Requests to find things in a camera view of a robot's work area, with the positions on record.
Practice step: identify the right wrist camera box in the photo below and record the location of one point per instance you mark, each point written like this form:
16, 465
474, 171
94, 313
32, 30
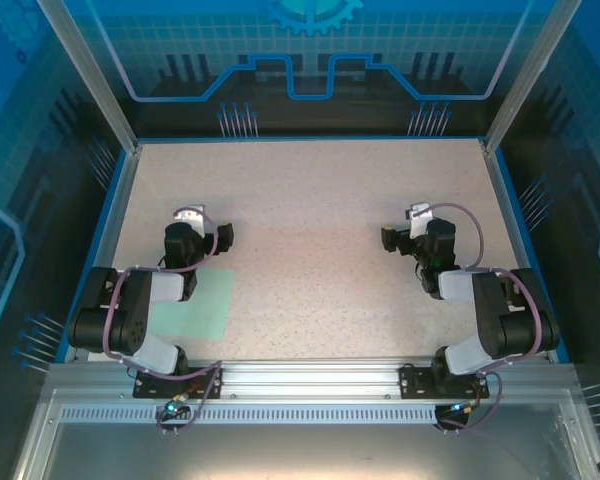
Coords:
420, 222

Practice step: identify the aluminium frame post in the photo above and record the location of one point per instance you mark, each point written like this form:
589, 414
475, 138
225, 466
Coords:
528, 75
92, 75

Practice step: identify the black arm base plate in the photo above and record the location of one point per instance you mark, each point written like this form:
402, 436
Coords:
145, 385
412, 382

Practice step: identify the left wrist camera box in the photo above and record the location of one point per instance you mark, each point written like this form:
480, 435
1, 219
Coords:
195, 214

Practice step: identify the grey metal tray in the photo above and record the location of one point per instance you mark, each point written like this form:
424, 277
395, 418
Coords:
305, 455

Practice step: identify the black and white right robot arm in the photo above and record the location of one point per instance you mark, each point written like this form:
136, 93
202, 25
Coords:
490, 320

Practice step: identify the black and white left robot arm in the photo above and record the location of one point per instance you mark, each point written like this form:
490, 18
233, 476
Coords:
130, 320

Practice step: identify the aluminium side rail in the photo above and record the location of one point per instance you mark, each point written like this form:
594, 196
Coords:
109, 240
513, 225

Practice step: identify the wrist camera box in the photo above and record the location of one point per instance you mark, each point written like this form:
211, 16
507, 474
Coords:
420, 222
195, 214

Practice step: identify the long aluminium mounting rail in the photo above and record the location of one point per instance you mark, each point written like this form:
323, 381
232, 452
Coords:
305, 380

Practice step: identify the light green paper sheet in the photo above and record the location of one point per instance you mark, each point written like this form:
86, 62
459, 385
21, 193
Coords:
205, 310

